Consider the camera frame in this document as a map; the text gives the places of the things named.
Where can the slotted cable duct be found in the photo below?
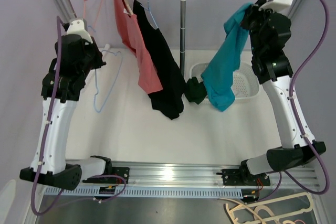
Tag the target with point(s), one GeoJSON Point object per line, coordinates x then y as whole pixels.
{"type": "Point", "coordinates": [161, 192]}

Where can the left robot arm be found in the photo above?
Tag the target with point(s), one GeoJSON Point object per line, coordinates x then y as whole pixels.
{"type": "Point", "coordinates": [61, 88]}

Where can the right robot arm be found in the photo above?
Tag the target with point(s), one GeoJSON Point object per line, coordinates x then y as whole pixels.
{"type": "Point", "coordinates": [298, 144]}

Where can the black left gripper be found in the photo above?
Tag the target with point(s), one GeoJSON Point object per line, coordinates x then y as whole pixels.
{"type": "Point", "coordinates": [93, 47]}

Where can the blue hanger with black shirt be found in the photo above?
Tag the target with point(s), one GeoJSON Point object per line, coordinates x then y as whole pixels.
{"type": "Point", "coordinates": [148, 8]}

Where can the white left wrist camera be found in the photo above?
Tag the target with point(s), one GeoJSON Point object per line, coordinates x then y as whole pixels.
{"type": "Point", "coordinates": [79, 27]}

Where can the salmon pink t shirt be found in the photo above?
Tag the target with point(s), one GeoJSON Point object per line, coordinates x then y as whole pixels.
{"type": "Point", "coordinates": [129, 31]}

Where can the blue wire hanger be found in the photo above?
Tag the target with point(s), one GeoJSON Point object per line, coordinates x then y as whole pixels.
{"type": "Point", "coordinates": [104, 79]}

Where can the white perforated plastic basket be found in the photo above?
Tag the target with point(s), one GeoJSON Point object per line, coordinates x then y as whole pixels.
{"type": "Point", "coordinates": [245, 83]}

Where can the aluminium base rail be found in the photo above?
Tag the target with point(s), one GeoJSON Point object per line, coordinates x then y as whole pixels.
{"type": "Point", "coordinates": [201, 176]}

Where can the spare beige hangers pile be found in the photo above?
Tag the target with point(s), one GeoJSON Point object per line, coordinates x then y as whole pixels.
{"type": "Point", "coordinates": [261, 212]}

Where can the black t shirt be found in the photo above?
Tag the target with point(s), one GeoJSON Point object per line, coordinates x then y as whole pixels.
{"type": "Point", "coordinates": [169, 100]}

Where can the teal t shirt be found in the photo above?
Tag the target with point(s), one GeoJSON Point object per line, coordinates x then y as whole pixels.
{"type": "Point", "coordinates": [218, 75]}

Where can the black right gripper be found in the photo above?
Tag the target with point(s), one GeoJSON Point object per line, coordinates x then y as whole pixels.
{"type": "Point", "coordinates": [255, 12]}

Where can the green and white t shirt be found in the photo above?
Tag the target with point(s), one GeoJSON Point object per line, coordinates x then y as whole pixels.
{"type": "Point", "coordinates": [195, 91]}

